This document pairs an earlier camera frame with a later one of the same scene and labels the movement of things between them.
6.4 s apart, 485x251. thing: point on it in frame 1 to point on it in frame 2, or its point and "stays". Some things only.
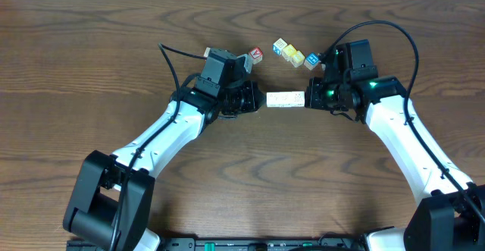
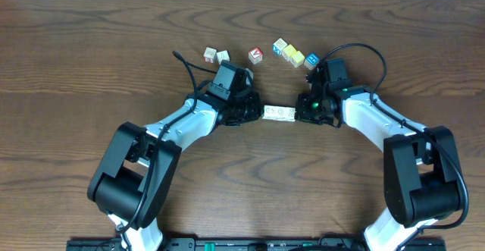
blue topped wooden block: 311,60 stays
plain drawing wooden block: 295,98 to 290,114
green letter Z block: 275,99 to 272,112
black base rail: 237,244 stays
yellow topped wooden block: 289,51 stays
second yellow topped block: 298,59 stays
